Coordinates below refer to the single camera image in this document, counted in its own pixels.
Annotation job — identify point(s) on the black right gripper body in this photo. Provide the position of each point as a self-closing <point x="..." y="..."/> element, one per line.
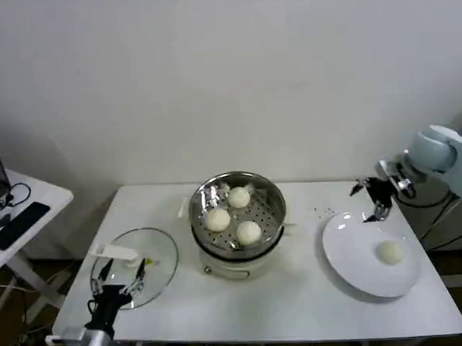
<point x="381" y="192"/>

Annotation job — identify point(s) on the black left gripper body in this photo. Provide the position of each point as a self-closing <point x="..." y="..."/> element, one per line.
<point x="108" y="304"/>

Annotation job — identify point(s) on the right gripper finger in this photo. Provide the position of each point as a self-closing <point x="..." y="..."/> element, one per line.
<point x="359" y="185"/>
<point x="378" y="213"/>

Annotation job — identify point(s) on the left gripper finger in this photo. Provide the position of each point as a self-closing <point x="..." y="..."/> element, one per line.
<point x="101" y="278"/>
<point x="139" y="278"/>

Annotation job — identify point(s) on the white steamed bun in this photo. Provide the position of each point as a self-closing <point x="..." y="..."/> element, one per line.
<point x="390" y="252"/>
<point x="249" y="233"/>
<point x="218" y="219"/>
<point x="238" y="197"/>

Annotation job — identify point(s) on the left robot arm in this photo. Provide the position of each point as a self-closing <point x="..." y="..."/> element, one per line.
<point x="90" y="343"/>

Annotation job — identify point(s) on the white plate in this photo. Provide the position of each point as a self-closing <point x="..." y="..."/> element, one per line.
<point x="351" y="260"/>

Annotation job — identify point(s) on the grey cabinet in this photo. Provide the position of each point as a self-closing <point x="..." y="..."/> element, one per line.
<point x="445" y="226"/>

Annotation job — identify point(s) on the white electric cooker base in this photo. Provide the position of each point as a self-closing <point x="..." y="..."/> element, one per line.
<point x="227" y="271"/>

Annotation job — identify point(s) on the black keyboard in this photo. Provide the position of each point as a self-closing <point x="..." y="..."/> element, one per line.
<point x="22" y="224"/>

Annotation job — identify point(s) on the white side table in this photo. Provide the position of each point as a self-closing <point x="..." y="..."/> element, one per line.
<point x="49" y="190"/>

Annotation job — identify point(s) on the small black adapter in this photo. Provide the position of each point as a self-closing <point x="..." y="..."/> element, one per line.
<point x="5" y="219"/>

